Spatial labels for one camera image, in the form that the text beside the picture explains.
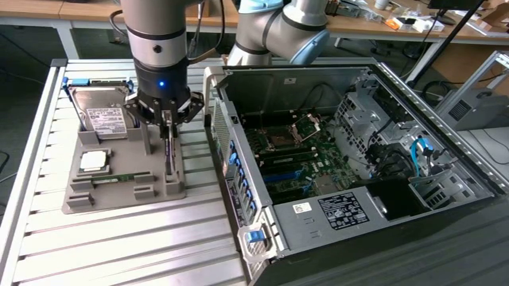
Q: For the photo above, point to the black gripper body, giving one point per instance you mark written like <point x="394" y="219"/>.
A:
<point x="159" y="77"/>

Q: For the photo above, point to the green graphics card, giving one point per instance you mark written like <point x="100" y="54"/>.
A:
<point x="169" y="155"/>

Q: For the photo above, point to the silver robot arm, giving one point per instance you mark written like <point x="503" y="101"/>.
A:
<point x="155" y="29"/>

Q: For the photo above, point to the hard disk with blue carrier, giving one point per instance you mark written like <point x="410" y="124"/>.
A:
<point x="99" y="104"/>

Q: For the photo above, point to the open PC case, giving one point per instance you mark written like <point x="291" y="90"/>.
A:
<point x="254" y="89"/>

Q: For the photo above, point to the grey parts rack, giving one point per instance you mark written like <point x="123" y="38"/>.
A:
<point x="127" y="161"/>

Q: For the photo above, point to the thin locking lever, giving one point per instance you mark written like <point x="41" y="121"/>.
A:
<point x="262" y="122"/>

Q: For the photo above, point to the silver CPU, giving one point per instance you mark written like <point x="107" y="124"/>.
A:
<point x="93" y="161"/>

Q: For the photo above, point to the green RAM stick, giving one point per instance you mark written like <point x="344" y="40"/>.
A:
<point x="112" y="177"/>

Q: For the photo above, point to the brown cardboard box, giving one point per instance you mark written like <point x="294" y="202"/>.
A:
<point x="192" y="9"/>

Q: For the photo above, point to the CPU socket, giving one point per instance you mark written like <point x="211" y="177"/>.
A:
<point x="279" y="138"/>

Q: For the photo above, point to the metal socket cover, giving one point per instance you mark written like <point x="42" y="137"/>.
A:
<point x="306" y="125"/>

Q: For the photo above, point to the blue expansion slot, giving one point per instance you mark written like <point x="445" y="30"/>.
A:
<point x="282" y="176"/>

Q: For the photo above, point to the long wooden desk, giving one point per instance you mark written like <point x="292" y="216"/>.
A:
<point x="38" y="9"/>

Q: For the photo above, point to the green motherboard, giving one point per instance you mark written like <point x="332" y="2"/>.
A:
<point x="330" y="155"/>

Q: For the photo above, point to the grey chipset heatsink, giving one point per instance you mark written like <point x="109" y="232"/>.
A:
<point x="326" y="183"/>

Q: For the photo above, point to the blue case latch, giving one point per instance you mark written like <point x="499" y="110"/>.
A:
<point x="254" y="236"/>

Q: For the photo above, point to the grey power supply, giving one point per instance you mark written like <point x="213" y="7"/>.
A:
<point x="310" y="226"/>

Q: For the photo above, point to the orange and white box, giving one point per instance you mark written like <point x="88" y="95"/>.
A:
<point x="392" y="24"/>

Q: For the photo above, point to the white cup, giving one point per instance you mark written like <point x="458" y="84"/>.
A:
<point x="380" y="3"/>

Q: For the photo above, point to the grey disk bay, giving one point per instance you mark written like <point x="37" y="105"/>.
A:
<point x="437" y="190"/>

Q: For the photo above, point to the black slanted pole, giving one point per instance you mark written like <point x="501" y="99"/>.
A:
<point x="449" y="38"/>

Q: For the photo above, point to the cluttered wooden desk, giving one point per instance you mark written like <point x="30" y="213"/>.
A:
<point x="457" y="37"/>

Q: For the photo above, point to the grey equipment cabinet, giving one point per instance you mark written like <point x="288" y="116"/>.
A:
<point x="477" y="113"/>

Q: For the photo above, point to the black monitor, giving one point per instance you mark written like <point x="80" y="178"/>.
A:
<point x="449" y="3"/>

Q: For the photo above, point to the folded brown cardboard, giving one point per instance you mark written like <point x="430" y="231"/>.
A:
<point x="497" y="16"/>

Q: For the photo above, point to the aluminium profile frame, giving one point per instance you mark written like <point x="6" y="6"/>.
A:
<point x="481" y="71"/>

